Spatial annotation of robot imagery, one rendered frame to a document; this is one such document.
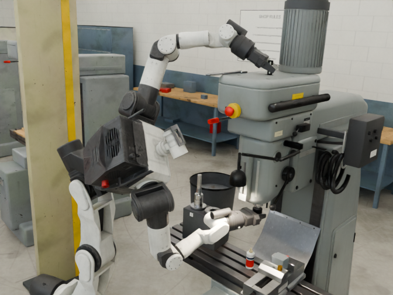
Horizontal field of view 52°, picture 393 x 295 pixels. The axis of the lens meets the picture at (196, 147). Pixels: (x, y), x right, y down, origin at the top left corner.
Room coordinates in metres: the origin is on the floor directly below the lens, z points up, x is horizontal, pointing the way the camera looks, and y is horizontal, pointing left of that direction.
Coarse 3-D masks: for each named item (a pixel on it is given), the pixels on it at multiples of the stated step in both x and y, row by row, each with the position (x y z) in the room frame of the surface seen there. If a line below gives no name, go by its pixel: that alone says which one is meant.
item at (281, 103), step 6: (312, 96) 1.74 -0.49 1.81; (318, 96) 1.77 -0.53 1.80; (324, 96) 1.80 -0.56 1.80; (276, 102) 1.55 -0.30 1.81; (282, 102) 1.56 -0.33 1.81; (288, 102) 1.59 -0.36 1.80; (294, 102) 1.61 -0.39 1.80; (300, 102) 1.64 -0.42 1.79; (306, 102) 1.68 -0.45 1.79; (312, 102) 1.72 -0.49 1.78; (318, 102) 1.77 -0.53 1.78; (270, 108) 1.52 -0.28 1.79; (276, 108) 1.51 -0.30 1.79; (282, 108) 1.55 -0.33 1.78; (288, 108) 1.59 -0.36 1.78
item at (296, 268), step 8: (288, 264) 1.66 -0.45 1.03; (296, 264) 1.65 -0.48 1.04; (304, 264) 1.72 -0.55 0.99; (288, 272) 1.64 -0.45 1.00; (296, 272) 1.66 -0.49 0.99; (248, 280) 1.56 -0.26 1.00; (256, 280) 1.57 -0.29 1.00; (264, 280) 1.60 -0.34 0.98; (272, 280) 1.57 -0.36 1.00; (288, 280) 1.61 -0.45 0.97; (296, 280) 1.66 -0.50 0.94; (248, 288) 1.53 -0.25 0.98; (256, 288) 1.52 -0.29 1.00; (264, 288) 1.51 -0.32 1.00; (272, 288) 1.52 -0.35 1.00; (280, 288) 1.55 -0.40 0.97; (288, 288) 1.60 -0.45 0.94
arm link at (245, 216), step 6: (234, 210) 1.71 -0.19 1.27; (240, 210) 1.75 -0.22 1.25; (246, 210) 1.75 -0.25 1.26; (240, 216) 1.67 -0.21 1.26; (246, 216) 1.69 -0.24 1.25; (252, 216) 1.69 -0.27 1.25; (258, 216) 1.70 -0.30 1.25; (240, 222) 1.66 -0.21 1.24; (246, 222) 1.68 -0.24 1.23; (252, 222) 1.69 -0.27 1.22; (258, 222) 1.69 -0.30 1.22
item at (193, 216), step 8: (184, 208) 2.04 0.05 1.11; (192, 208) 2.03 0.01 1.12; (200, 208) 2.02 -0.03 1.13; (208, 208) 2.02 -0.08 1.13; (216, 208) 2.02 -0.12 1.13; (184, 216) 2.04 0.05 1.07; (192, 216) 2.00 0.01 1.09; (200, 216) 1.98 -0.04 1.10; (184, 224) 2.04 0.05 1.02; (192, 224) 2.00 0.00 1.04; (200, 224) 1.97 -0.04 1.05; (184, 232) 2.04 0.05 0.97; (192, 232) 2.00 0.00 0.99; (224, 240) 1.99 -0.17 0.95; (208, 248) 1.94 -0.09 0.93; (216, 248) 1.94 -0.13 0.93
